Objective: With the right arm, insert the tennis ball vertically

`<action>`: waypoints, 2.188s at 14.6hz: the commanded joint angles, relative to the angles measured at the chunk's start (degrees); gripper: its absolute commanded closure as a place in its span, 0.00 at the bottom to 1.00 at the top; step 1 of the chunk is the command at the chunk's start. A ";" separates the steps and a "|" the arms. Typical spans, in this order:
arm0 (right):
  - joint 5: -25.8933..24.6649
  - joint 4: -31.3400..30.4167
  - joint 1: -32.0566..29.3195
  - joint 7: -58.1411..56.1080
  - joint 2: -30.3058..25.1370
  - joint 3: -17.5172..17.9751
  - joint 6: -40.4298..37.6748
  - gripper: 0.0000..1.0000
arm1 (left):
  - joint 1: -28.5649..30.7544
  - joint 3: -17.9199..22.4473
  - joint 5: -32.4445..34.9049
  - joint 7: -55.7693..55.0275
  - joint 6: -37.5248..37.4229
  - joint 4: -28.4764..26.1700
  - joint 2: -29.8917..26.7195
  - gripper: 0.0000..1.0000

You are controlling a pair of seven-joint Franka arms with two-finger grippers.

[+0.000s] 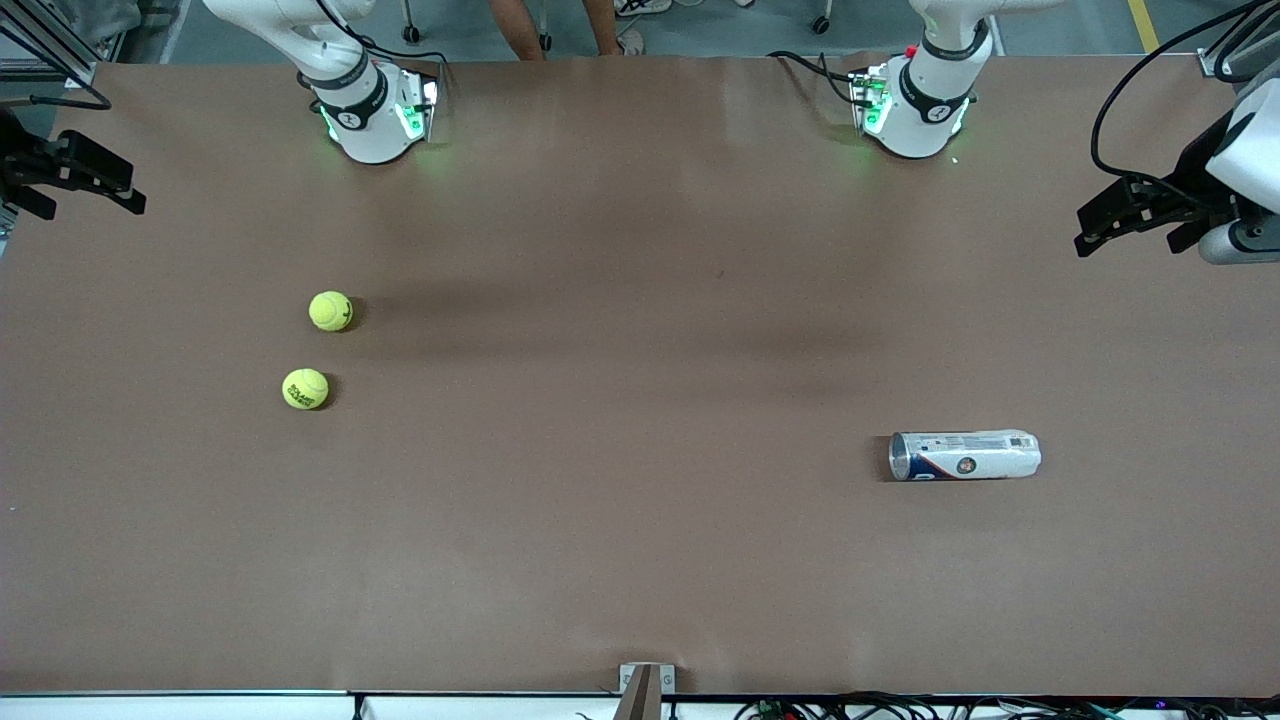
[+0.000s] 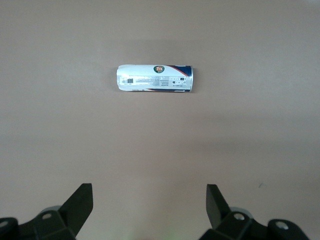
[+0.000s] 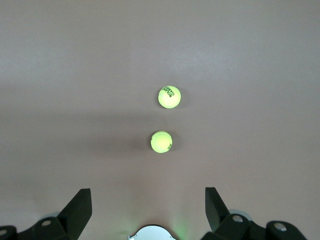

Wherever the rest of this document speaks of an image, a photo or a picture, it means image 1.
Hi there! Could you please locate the plain yellow tennis ball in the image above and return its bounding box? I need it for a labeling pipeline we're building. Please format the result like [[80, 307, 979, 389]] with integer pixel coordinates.
[[308, 290, 354, 333]]

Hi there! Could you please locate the clear tennis ball can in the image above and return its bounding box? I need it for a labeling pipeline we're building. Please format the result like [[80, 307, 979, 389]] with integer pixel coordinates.
[[888, 429, 1043, 483]]

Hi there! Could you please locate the yellow tennis ball black print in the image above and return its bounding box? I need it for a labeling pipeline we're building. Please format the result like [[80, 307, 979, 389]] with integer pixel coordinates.
[[282, 368, 330, 412]]

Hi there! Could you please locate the bare person leg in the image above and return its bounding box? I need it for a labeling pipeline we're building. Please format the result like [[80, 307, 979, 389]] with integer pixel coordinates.
[[582, 0, 627, 57], [488, 0, 547, 62]]

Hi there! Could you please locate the brown table cover sheet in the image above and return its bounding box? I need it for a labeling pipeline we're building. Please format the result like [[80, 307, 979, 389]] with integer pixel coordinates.
[[0, 52, 1280, 699]]

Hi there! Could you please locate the white table edge strip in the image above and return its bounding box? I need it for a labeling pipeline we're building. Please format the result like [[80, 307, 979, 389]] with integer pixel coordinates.
[[0, 690, 1280, 720]]

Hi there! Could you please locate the aluminium frame profile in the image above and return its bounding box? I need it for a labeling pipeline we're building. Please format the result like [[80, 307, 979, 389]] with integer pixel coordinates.
[[0, 18, 98, 89], [1198, 0, 1280, 79]]

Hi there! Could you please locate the black right arm base cable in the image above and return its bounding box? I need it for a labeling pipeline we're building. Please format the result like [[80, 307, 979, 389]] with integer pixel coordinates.
[[315, 0, 449, 91]]

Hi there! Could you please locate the black arm base cable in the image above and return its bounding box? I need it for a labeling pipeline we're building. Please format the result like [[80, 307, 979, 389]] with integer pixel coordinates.
[[315, 0, 449, 91], [765, 48, 863, 106]]

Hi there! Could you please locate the black left arm base cable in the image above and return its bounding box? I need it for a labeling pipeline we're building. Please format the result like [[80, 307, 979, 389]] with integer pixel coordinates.
[[765, 48, 863, 106]]

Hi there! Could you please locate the black cable bundle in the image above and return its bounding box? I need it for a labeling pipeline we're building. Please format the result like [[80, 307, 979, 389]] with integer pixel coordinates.
[[733, 690, 1280, 720]]

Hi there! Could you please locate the grey camera pole bracket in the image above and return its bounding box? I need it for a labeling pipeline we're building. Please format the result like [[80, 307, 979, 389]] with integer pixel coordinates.
[[618, 662, 677, 720]]

